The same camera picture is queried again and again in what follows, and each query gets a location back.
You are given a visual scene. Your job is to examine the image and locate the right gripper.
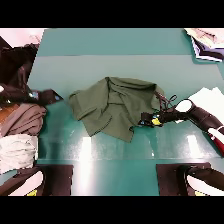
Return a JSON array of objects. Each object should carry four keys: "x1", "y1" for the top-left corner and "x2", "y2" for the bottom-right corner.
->
[{"x1": 139, "y1": 111, "x2": 167, "y2": 128}]

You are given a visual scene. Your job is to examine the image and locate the beige garment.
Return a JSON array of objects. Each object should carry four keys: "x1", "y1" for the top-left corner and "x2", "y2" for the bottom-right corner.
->
[{"x1": 183, "y1": 28, "x2": 224, "y2": 48}]

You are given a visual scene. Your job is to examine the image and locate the black garment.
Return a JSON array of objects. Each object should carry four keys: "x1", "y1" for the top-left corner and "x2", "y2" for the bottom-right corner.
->
[{"x1": 0, "y1": 42, "x2": 40, "y2": 92}]

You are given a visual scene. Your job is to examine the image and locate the white garment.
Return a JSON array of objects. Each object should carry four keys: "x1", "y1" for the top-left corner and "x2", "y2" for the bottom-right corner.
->
[
  {"x1": 0, "y1": 133, "x2": 40, "y2": 175},
  {"x1": 187, "y1": 86, "x2": 224, "y2": 126}
]

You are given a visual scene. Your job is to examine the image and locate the black cable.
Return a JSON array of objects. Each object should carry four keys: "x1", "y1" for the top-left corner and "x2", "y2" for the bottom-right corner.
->
[{"x1": 153, "y1": 90, "x2": 179, "y2": 113}]

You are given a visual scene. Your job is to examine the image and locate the dark green shirt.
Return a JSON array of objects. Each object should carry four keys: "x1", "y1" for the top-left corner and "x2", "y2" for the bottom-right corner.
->
[{"x1": 68, "y1": 76, "x2": 166, "y2": 144}]

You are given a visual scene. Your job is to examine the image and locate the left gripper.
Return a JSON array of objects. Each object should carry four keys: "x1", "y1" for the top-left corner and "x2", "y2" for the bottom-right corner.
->
[{"x1": 30, "y1": 88, "x2": 64, "y2": 106}]

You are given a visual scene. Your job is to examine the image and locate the brown garment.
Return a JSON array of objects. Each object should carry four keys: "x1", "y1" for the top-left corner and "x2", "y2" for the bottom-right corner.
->
[{"x1": 0, "y1": 102, "x2": 48, "y2": 138}]

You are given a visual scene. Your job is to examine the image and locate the dark blue garment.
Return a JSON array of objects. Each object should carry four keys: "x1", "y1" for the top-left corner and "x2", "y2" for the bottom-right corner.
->
[{"x1": 191, "y1": 35, "x2": 224, "y2": 63}]

